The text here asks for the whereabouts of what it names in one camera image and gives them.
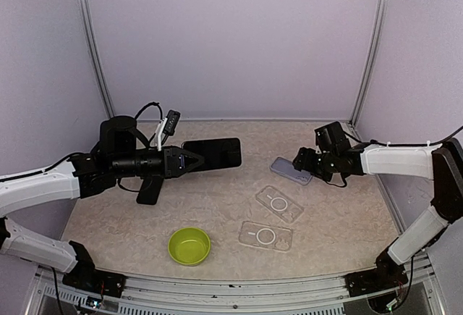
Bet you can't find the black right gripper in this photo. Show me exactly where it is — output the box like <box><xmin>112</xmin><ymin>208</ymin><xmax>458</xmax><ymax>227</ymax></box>
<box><xmin>294</xmin><ymin>146</ymin><xmax>338</xmax><ymax>181</ymax></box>

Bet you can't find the black smartphone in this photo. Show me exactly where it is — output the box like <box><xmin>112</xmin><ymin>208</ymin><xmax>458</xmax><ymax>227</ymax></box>
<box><xmin>182</xmin><ymin>138</ymin><xmax>242</xmax><ymax>172</ymax></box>

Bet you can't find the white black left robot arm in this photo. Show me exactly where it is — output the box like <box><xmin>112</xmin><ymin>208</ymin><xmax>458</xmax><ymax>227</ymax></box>
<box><xmin>1</xmin><ymin>116</ymin><xmax>204</xmax><ymax>290</ymax></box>

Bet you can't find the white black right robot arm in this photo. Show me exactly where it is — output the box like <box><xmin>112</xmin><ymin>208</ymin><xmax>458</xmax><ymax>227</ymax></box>
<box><xmin>292</xmin><ymin>122</ymin><xmax>462</xmax><ymax>296</ymax></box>

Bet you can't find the clear phone case upper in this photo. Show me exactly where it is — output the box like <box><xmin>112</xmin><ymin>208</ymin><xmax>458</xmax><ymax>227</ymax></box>
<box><xmin>255</xmin><ymin>185</ymin><xmax>304</xmax><ymax>224</ymax></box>

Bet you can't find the clear phone case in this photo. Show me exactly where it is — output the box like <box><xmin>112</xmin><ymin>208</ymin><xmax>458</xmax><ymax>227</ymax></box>
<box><xmin>255</xmin><ymin>185</ymin><xmax>304</xmax><ymax>224</ymax></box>
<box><xmin>238</xmin><ymin>221</ymin><xmax>293</xmax><ymax>252</ymax></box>

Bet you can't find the clear phone case lower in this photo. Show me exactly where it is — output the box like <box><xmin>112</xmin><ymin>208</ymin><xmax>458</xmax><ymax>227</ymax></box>
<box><xmin>238</xmin><ymin>221</ymin><xmax>293</xmax><ymax>252</ymax></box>

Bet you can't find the green bowl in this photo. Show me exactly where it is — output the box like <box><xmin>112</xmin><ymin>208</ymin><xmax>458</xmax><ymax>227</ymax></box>
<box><xmin>167</xmin><ymin>227</ymin><xmax>211</xmax><ymax>266</ymax></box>

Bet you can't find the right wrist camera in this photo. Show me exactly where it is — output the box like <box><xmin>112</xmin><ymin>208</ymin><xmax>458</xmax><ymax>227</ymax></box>
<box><xmin>315</xmin><ymin>122</ymin><xmax>351</xmax><ymax>155</ymax></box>

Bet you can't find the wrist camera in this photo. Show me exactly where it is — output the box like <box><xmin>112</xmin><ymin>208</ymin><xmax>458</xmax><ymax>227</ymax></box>
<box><xmin>315</xmin><ymin>122</ymin><xmax>351</xmax><ymax>155</ymax></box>
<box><xmin>155</xmin><ymin>110</ymin><xmax>181</xmax><ymax>151</ymax></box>

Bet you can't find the right aluminium frame post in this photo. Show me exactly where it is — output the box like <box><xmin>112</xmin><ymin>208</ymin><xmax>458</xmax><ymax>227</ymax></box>
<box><xmin>349</xmin><ymin>0</ymin><xmax>388</xmax><ymax>128</ymax></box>

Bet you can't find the aluminium frame post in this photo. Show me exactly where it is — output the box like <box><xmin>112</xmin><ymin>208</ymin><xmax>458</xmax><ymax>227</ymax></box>
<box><xmin>78</xmin><ymin>0</ymin><xmax>115</xmax><ymax>118</ymax></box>
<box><xmin>349</xmin><ymin>0</ymin><xmax>388</xmax><ymax>128</ymax></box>

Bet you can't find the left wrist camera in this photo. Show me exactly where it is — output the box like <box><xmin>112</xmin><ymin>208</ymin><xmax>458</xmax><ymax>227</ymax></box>
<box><xmin>155</xmin><ymin>110</ymin><xmax>181</xmax><ymax>151</ymax></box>

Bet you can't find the front aluminium rail base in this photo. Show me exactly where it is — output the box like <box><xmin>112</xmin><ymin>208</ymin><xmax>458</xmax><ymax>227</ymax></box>
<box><xmin>23</xmin><ymin>253</ymin><xmax>448</xmax><ymax>314</ymax></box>

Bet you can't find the left aluminium frame post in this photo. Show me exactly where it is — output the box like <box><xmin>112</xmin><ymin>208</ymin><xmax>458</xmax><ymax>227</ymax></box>
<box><xmin>78</xmin><ymin>0</ymin><xmax>115</xmax><ymax>118</ymax></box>

